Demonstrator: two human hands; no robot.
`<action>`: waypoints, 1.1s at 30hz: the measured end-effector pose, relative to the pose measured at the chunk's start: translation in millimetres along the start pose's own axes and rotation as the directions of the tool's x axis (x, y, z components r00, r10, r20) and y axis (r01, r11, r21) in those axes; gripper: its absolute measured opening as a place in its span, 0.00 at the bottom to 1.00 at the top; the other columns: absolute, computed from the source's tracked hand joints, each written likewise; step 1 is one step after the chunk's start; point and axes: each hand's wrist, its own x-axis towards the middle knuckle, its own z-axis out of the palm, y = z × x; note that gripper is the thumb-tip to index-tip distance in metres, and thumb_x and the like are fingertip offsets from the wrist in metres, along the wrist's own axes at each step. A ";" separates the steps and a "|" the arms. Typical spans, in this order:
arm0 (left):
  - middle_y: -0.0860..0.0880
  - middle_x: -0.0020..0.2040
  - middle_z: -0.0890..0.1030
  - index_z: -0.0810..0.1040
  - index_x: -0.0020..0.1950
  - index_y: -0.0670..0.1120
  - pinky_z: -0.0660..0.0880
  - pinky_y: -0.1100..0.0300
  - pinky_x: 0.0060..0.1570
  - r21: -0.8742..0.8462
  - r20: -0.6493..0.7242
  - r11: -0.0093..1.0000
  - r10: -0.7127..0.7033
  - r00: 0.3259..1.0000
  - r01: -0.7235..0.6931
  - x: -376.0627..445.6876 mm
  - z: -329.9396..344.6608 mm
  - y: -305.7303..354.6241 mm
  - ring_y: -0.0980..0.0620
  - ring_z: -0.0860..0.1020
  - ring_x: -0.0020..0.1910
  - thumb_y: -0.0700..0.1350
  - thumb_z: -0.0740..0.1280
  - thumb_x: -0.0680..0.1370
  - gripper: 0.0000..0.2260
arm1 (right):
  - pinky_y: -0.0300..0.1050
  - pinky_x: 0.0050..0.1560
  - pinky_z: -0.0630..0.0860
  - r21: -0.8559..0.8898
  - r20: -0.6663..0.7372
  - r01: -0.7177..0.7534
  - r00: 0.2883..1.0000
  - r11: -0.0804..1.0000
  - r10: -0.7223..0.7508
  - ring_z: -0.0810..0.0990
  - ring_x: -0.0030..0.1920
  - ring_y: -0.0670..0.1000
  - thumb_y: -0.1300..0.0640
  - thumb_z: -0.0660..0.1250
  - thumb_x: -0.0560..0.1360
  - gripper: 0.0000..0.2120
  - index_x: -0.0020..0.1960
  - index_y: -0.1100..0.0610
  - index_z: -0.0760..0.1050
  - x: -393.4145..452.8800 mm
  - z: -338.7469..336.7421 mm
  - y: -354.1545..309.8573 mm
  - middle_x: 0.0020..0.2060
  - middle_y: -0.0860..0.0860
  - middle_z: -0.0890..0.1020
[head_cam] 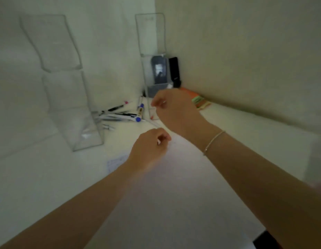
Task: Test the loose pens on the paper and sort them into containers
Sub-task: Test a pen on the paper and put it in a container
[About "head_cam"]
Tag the person's left hand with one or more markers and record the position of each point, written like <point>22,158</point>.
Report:
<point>147,152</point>

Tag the person's right hand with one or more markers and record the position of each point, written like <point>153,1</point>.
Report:
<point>181,114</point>

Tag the pile of assorted pens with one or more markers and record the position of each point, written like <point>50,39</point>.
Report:
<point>124,117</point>

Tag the white paper sheet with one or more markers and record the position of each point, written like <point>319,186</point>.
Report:
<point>181,199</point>

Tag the clear acrylic box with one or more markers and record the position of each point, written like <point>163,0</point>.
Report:
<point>62,88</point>
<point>150,36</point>

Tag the person's right forearm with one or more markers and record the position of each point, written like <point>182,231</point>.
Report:
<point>274,194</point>

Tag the person's left forearm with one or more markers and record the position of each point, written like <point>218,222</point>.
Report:
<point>72,212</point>

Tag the stack of coloured sticky notes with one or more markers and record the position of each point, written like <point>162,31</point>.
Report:
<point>199,101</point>

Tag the black bag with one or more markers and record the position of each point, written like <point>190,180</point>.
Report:
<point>174,69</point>

